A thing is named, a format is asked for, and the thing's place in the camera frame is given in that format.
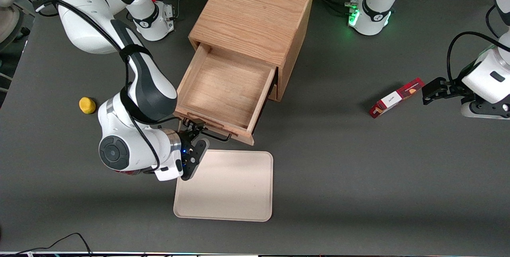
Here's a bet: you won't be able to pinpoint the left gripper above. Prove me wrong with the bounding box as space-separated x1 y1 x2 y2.
422 46 510 106

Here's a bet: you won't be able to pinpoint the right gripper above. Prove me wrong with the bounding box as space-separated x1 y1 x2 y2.
155 118 208 182

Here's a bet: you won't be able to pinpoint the wooden drawer cabinet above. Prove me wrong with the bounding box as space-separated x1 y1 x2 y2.
188 0 315 102

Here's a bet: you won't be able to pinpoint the red and white snack box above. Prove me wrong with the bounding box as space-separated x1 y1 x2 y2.
369 77 425 119

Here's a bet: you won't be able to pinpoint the beige rectangular tray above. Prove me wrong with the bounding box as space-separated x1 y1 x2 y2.
173 149 274 222

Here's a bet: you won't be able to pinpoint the yellow lemon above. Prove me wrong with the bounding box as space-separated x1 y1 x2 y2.
79 97 97 114

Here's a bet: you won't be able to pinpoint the beige round stand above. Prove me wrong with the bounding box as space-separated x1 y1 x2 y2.
0 0 31 45

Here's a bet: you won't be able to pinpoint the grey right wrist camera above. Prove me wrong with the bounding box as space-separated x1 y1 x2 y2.
183 137 210 181

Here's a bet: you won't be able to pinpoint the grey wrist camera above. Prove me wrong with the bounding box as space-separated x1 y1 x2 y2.
183 137 210 181
461 101 510 120

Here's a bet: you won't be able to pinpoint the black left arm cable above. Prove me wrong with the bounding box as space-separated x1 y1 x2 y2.
446 31 510 84

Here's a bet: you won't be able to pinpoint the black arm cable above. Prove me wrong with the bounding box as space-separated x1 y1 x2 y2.
35 0 192 175
446 31 510 84

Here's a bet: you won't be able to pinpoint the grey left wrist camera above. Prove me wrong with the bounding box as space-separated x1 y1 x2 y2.
461 101 510 120

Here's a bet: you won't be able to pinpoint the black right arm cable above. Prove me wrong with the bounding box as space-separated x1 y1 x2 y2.
35 0 192 175

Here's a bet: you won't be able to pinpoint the black left base cables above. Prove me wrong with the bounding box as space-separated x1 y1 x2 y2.
314 0 359 18

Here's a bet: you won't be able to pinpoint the black cable at table edge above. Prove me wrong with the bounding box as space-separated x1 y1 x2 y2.
0 232 93 257

